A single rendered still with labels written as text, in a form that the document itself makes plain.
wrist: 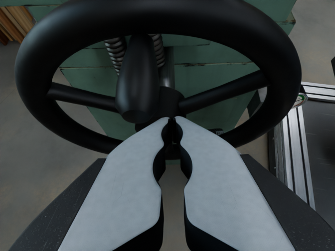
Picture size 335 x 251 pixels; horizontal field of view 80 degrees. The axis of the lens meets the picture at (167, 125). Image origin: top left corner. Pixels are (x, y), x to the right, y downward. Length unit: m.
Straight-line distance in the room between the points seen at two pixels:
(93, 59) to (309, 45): 1.57
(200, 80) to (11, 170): 1.13
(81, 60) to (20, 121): 1.06
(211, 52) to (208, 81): 0.08
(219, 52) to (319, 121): 0.78
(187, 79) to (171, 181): 0.67
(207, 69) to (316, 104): 0.80
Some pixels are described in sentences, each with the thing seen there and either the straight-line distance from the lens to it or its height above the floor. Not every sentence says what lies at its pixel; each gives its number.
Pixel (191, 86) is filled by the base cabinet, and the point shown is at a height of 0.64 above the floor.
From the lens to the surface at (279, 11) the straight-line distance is 0.40.
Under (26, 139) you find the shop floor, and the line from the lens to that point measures 1.39.
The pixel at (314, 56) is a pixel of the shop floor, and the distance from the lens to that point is 1.74.
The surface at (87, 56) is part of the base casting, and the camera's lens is 0.44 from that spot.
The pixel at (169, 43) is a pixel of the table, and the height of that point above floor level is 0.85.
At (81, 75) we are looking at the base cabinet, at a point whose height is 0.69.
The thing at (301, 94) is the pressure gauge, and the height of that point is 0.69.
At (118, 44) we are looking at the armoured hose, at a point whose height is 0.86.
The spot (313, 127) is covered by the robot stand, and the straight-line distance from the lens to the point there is 1.09.
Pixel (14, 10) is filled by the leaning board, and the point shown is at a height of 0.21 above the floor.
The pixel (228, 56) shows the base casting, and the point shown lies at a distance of 0.43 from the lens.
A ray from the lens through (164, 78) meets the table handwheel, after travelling 0.25.
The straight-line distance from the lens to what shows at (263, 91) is 0.54.
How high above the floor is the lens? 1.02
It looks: 63 degrees down
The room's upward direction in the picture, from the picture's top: 4 degrees counter-clockwise
